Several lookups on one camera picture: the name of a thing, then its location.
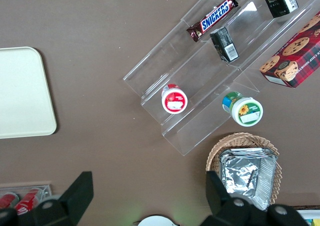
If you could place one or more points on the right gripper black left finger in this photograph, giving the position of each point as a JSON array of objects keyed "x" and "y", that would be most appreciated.
[{"x": 72, "y": 201}]

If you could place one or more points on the foil wrapped pack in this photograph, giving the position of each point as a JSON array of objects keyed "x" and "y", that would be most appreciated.
[
  {"x": 268, "y": 176},
  {"x": 237, "y": 173}
]

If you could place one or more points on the Snickers chocolate bar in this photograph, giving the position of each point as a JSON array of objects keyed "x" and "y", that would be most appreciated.
[{"x": 212, "y": 16}]

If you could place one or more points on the red tartan cookie box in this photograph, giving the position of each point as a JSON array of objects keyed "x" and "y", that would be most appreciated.
[{"x": 297, "y": 55}]

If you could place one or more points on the green lidded white cup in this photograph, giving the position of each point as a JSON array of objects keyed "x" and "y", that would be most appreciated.
[{"x": 246, "y": 110}]

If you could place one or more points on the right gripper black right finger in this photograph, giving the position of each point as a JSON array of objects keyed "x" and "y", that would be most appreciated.
[{"x": 225, "y": 208}]

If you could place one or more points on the white snack tray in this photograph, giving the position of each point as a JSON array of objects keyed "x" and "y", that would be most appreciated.
[{"x": 310, "y": 214}]

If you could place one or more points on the clear acrylic stepped stand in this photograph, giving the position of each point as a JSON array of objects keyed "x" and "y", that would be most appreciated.
[{"x": 200, "y": 125}]

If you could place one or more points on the red lidded white cup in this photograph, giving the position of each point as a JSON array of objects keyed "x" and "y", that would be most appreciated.
[{"x": 174, "y": 102}]

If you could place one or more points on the light wicker basket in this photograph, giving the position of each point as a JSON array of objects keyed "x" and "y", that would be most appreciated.
[{"x": 237, "y": 139}]

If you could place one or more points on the small black drink carton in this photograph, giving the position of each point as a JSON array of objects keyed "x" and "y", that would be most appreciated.
[
  {"x": 223, "y": 44},
  {"x": 277, "y": 0}
]

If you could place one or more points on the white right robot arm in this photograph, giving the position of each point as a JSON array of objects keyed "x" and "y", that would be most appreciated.
[{"x": 156, "y": 222}]

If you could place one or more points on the clear acrylic bottle rack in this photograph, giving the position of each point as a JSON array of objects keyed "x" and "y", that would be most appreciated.
[{"x": 47, "y": 189}]

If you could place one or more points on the beige plastic tray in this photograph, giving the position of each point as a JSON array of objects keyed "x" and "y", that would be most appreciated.
[{"x": 22, "y": 93}]

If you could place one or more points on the red cola bottle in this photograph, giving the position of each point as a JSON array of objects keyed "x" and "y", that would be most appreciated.
[{"x": 26, "y": 202}]

